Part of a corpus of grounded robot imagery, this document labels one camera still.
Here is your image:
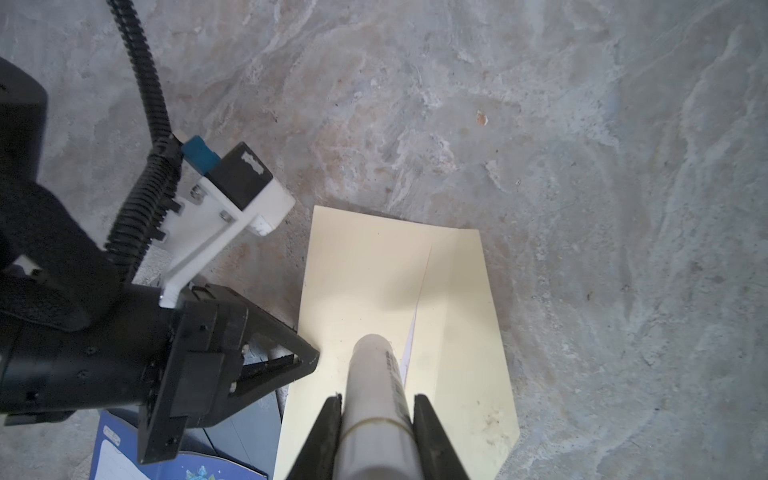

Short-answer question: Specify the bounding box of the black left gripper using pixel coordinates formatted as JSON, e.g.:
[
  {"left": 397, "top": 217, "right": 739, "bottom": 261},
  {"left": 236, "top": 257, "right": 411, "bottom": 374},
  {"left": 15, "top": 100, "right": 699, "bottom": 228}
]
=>
[{"left": 137, "top": 284, "right": 320, "bottom": 465}]

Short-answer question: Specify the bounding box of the cream yellow envelope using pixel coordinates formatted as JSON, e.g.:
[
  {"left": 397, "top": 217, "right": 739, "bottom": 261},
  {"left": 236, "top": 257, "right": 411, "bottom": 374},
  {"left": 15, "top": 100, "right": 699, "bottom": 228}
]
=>
[{"left": 274, "top": 206, "right": 520, "bottom": 479}]

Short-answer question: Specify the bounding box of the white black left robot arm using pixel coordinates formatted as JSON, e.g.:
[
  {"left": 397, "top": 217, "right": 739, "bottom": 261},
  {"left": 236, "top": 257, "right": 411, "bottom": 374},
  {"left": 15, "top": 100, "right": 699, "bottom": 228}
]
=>
[{"left": 1, "top": 61, "right": 319, "bottom": 464}]

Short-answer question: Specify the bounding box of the blue floral notepad card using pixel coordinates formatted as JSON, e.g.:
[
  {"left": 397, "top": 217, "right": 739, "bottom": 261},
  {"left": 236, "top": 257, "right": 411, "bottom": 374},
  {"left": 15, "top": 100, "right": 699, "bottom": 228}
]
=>
[{"left": 88, "top": 409, "right": 268, "bottom": 480}]

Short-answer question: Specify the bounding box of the grey envelope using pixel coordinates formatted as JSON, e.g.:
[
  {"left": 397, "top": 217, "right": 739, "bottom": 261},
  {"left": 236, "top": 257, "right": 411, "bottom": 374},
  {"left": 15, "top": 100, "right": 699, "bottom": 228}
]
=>
[{"left": 199, "top": 393, "right": 282, "bottom": 479}]

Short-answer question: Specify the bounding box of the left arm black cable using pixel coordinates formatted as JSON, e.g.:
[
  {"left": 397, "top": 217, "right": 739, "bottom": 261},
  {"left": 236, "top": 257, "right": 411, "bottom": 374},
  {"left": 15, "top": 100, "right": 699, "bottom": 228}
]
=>
[{"left": 103, "top": 0, "right": 184, "bottom": 283}]

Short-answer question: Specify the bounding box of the white glue stick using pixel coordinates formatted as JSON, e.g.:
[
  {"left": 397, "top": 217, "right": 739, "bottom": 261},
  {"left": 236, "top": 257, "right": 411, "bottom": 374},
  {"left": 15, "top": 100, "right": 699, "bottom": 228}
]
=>
[{"left": 333, "top": 334, "right": 423, "bottom": 479}]

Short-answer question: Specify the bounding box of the white letter paper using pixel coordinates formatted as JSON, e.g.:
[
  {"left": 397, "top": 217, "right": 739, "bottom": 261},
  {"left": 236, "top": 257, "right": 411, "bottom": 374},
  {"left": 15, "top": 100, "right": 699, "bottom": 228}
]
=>
[{"left": 399, "top": 312, "right": 417, "bottom": 387}]

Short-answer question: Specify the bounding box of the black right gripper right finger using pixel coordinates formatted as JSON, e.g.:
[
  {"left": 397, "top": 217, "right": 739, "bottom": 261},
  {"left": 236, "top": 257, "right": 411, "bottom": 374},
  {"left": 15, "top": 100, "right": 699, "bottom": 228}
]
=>
[{"left": 413, "top": 394, "right": 469, "bottom": 480}]

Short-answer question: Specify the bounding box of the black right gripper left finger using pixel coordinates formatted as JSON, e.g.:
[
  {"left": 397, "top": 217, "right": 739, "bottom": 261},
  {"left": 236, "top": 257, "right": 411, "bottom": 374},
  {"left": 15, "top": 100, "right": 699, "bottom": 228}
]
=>
[{"left": 286, "top": 394, "right": 342, "bottom": 480}]

